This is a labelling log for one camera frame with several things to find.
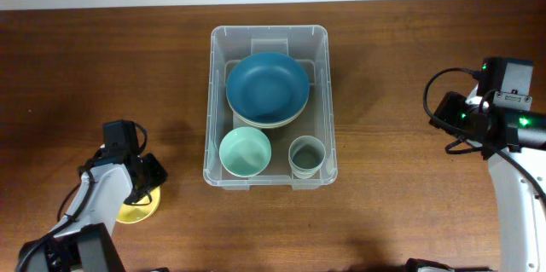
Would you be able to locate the yellow plastic bowl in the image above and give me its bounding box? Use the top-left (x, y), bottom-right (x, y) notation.
top-left (116, 187), bottom-right (161, 224)

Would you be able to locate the green plastic bowl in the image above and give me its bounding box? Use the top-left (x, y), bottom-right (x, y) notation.
top-left (219, 127), bottom-right (272, 172)

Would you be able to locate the beige bowl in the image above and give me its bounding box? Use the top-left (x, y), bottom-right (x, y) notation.
top-left (226, 92), bottom-right (307, 124)
top-left (233, 109), bottom-right (303, 129)

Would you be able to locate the clear plastic storage container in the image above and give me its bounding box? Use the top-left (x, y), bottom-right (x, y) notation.
top-left (203, 25), bottom-right (338, 190)

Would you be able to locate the blue plastic bowl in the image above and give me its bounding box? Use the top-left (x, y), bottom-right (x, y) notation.
top-left (226, 52), bottom-right (310, 124)

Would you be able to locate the grey translucent plastic cup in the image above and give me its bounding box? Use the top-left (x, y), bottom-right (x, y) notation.
top-left (288, 136), bottom-right (326, 162)

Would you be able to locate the white plastic bowl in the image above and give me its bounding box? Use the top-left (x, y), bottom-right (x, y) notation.
top-left (228, 171), bottom-right (263, 178)

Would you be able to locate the cream plastic cup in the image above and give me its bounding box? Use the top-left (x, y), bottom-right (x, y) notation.
top-left (293, 170), bottom-right (317, 179)

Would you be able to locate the green plastic cup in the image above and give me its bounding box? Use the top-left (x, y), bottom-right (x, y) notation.
top-left (289, 159), bottom-right (324, 179)

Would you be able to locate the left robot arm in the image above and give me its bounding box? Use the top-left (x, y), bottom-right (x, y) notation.
top-left (16, 119), bottom-right (168, 271)

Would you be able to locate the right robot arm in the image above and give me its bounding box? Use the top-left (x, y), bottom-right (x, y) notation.
top-left (424, 57), bottom-right (545, 271)

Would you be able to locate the white label in container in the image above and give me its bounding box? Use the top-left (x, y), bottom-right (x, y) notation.
top-left (233, 113), bottom-right (250, 129)

